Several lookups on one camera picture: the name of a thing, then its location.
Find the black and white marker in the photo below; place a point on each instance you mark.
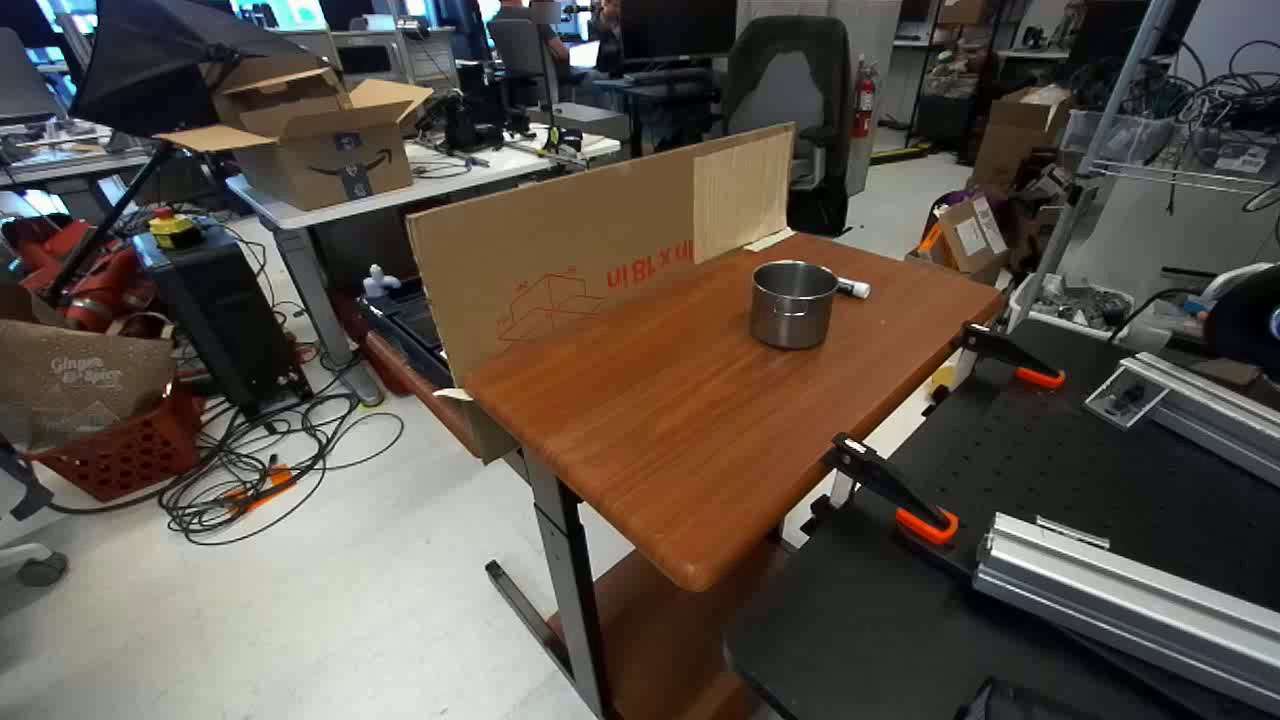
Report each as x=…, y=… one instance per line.
x=854, y=285

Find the silver metal pot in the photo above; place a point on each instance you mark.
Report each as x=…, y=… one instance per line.
x=794, y=316

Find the brown cardboard panel red print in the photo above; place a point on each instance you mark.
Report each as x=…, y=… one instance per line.
x=563, y=264

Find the white strip piece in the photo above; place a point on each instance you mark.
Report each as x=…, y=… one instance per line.
x=451, y=395
x=769, y=242

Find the light wood board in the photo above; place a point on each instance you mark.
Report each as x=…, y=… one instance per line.
x=743, y=184

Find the grey metal table leg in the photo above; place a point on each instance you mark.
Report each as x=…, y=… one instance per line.
x=567, y=563

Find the white office desk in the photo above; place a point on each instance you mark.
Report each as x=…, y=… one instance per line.
x=455, y=164

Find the white spray bottle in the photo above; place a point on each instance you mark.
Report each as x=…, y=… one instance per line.
x=382, y=280

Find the black orange bar clamp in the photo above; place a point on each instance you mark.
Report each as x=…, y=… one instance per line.
x=1017, y=362
x=894, y=495

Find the black grey office chair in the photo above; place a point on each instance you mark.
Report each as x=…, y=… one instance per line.
x=794, y=94

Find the grey mesh office chair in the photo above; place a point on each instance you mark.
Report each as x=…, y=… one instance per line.
x=532, y=65

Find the black computer monitor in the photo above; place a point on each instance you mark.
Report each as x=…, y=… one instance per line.
x=676, y=26

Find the red fire extinguisher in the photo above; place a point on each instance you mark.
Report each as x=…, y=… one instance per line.
x=865, y=100

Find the small brown cardboard box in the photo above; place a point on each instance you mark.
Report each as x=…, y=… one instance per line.
x=969, y=236

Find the open Amazon cardboard box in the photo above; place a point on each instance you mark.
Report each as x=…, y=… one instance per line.
x=325, y=135

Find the black perforated base board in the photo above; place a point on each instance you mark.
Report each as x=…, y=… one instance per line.
x=1043, y=465

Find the black computer tower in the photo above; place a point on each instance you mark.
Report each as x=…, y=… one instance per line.
x=226, y=321

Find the large brown cardboard box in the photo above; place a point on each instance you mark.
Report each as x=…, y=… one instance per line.
x=1022, y=135

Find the yellow red emergency stop button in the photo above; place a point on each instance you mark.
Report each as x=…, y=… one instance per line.
x=173, y=229

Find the red plastic basket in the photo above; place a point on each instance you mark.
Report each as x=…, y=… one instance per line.
x=126, y=454

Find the black light stand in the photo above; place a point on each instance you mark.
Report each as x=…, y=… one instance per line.
x=114, y=222

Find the black softbox light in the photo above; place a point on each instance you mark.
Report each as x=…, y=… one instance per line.
x=160, y=62

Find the brown paper bag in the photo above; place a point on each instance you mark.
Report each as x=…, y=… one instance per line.
x=75, y=383

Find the small grey bracket plate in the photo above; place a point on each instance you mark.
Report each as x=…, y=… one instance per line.
x=1126, y=396

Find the aluminium extrusion rail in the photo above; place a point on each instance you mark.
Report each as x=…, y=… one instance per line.
x=1214, y=412
x=1133, y=606

